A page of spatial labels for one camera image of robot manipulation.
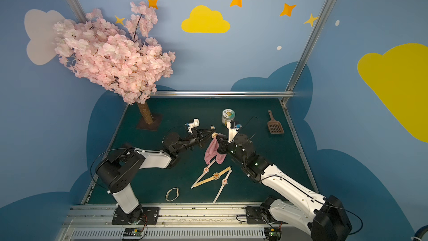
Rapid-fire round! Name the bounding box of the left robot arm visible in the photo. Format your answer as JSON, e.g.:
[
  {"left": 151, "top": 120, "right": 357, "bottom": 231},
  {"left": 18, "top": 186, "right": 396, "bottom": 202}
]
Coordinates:
[{"left": 95, "top": 126, "right": 215, "bottom": 225}]

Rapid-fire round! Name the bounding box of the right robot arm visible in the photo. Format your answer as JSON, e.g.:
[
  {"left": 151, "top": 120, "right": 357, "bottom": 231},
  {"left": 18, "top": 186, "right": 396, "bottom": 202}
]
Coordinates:
[{"left": 216, "top": 134, "right": 352, "bottom": 241}]

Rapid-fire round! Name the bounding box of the jar with sunflower lid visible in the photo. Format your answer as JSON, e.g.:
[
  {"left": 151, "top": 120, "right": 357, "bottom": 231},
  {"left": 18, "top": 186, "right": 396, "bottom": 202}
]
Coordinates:
[{"left": 222, "top": 109, "right": 236, "bottom": 126}]

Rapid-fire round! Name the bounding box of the brown litter scoop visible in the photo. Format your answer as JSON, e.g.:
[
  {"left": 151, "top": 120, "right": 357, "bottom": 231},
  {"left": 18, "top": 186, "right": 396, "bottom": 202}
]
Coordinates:
[{"left": 267, "top": 110, "right": 284, "bottom": 135}]

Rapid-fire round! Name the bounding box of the right circuit board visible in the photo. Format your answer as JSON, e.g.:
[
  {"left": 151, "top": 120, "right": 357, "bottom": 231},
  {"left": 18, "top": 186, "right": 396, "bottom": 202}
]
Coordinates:
[{"left": 264, "top": 227, "right": 281, "bottom": 241}]

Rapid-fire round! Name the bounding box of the circuit board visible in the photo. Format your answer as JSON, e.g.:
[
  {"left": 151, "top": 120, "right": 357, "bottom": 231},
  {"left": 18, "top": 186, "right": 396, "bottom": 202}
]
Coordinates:
[
  {"left": 122, "top": 228, "right": 144, "bottom": 241},
  {"left": 264, "top": 227, "right": 281, "bottom": 241}
]

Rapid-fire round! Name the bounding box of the pink blossom tree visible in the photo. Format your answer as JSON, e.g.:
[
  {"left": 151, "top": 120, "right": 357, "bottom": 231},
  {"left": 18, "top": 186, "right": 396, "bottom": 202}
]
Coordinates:
[{"left": 53, "top": 1, "right": 176, "bottom": 125}]

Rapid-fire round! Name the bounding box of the left circuit board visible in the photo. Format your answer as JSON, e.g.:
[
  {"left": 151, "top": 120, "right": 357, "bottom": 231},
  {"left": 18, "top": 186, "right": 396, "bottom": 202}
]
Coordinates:
[{"left": 122, "top": 228, "right": 144, "bottom": 241}]

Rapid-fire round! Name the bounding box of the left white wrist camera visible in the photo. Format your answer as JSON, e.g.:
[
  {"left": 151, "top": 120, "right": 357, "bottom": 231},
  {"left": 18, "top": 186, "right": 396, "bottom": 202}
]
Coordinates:
[{"left": 186, "top": 118, "right": 200, "bottom": 134}]

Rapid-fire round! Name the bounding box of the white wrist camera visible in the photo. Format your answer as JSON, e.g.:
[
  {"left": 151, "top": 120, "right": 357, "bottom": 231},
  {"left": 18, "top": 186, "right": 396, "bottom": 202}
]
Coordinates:
[
  {"left": 186, "top": 118, "right": 200, "bottom": 134},
  {"left": 226, "top": 120, "right": 242, "bottom": 143}
]

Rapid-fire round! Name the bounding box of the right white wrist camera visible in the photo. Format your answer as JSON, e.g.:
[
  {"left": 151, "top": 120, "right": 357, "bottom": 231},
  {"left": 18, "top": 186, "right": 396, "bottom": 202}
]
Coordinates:
[{"left": 226, "top": 120, "right": 242, "bottom": 143}]

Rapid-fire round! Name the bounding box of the white strap watch left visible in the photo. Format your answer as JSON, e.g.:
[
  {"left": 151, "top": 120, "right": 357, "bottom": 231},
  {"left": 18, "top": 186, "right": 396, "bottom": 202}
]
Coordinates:
[{"left": 191, "top": 159, "right": 216, "bottom": 188}]

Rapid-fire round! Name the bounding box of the white strap watch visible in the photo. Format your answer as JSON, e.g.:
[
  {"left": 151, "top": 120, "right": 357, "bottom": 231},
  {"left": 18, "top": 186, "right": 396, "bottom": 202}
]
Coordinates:
[
  {"left": 191, "top": 159, "right": 216, "bottom": 188},
  {"left": 213, "top": 169, "right": 232, "bottom": 203}
]

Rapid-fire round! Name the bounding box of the gold strap watch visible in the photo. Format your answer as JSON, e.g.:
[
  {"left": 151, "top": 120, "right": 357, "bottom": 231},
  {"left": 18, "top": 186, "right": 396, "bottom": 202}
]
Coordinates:
[{"left": 194, "top": 167, "right": 232, "bottom": 187}]

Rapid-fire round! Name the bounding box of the white strap watch right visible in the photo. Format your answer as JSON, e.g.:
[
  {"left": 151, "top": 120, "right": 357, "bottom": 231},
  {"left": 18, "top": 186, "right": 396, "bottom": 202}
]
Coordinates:
[{"left": 213, "top": 169, "right": 232, "bottom": 203}]

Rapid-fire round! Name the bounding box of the back aluminium frame bar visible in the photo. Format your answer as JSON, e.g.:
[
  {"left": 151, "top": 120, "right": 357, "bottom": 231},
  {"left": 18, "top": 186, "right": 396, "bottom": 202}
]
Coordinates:
[{"left": 150, "top": 91, "right": 294, "bottom": 98}]

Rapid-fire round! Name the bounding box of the brown tree base plate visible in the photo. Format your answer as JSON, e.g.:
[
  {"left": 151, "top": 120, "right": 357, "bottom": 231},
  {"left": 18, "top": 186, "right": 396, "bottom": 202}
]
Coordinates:
[{"left": 136, "top": 113, "right": 163, "bottom": 131}]

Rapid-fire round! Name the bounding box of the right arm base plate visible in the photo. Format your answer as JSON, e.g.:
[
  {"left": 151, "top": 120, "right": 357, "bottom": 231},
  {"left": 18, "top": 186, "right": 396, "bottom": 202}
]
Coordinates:
[{"left": 245, "top": 206, "right": 288, "bottom": 225}]

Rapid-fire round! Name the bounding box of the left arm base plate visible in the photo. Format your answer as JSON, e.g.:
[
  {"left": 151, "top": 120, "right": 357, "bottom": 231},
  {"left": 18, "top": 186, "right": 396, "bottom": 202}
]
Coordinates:
[{"left": 111, "top": 206, "right": 160, "bottom": 225}]

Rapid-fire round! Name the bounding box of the aluminium front rail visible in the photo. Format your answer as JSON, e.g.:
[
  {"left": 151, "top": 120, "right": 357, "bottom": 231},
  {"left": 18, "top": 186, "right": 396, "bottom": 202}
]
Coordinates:
[{"left": 56, "top": 202, "right": 311, "bottom": 241}]

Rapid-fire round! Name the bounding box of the right aluminium frame post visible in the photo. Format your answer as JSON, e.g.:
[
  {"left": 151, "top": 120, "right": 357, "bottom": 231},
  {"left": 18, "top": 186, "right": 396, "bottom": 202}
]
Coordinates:
[{"left": 281, "top": 0, "right": 337, "bottom": 107}]

